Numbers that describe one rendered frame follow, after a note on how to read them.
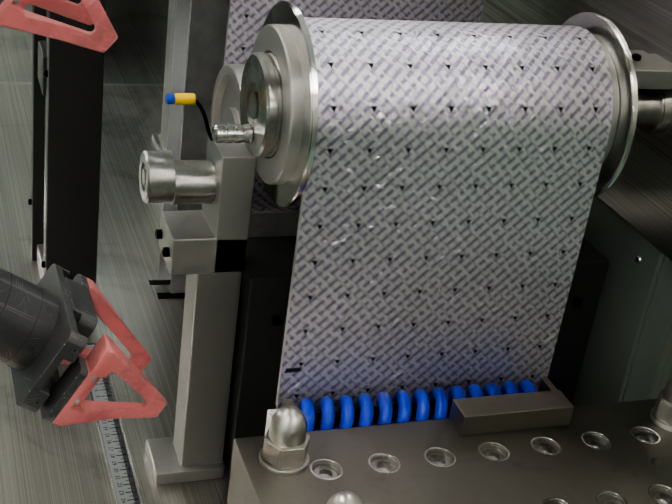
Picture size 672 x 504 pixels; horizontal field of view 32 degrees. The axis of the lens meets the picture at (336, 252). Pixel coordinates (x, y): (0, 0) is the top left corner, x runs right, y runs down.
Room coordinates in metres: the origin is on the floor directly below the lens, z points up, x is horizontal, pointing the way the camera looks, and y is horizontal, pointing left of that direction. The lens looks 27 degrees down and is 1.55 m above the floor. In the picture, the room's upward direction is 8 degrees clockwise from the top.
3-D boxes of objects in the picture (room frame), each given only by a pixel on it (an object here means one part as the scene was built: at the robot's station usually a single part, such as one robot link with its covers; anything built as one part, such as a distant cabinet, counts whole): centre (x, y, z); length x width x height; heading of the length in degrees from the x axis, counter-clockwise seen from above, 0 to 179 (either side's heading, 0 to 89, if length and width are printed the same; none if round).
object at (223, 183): (0.81, 0.11, 1.05); 0.06 x 0.05 x 0.31; 112
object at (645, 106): (0.90, -0.21, 1.25); 0.07 x 0.04 x 0.04; 112
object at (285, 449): (0.67, 0.02, 1.05); 0.04 x 0.04 x 0.04
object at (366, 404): (0.76, -0.09, 1.03); 0.21 x 0.04 x 0.03; 112
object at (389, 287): (0.78, -0.08, 1.12); 0.23 x 0.01 x 0.18; 112
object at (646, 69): (0.90, -0.22, 1.28); 0.06 x 0.05 x 0.02; 112
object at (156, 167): (0.79, 0.14, 1.18); 0.04 x 0.02 x 0.04; 22
